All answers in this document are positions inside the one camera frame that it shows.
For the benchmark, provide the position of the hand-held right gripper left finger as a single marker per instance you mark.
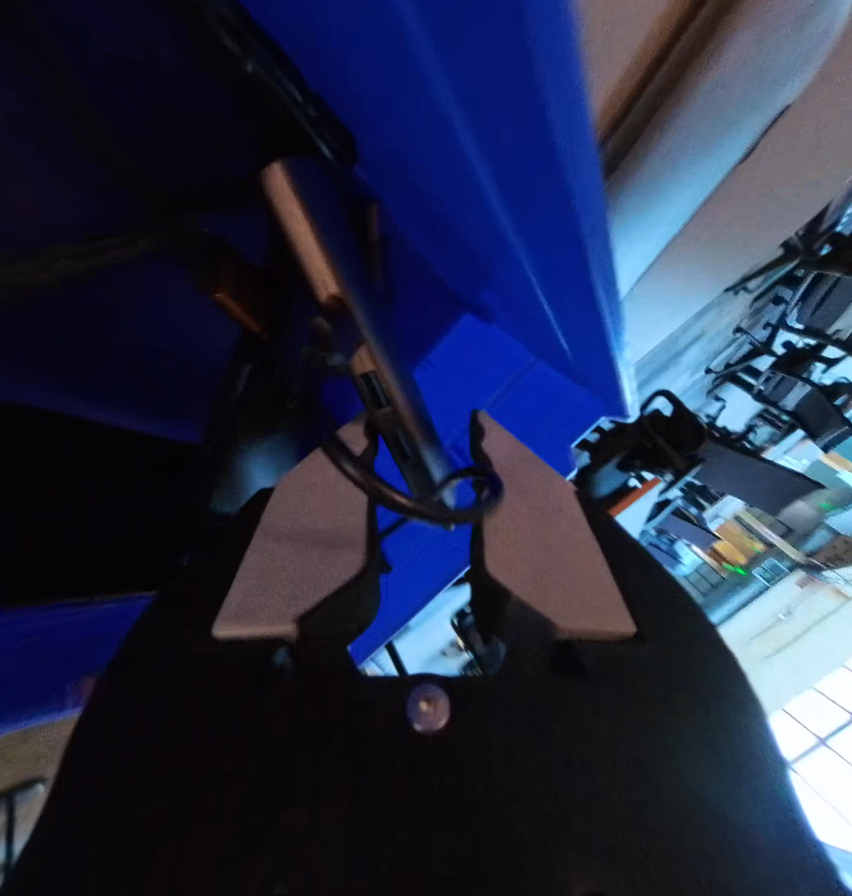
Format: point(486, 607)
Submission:
point(300, 546)

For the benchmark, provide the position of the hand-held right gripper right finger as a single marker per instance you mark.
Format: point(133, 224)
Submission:
point(552, 553)

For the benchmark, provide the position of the blue plastic bin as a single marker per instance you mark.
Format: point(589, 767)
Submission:
point(468, 140)

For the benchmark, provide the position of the black office chair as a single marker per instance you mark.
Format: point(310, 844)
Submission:
point(804, 315)
point(678, 434)

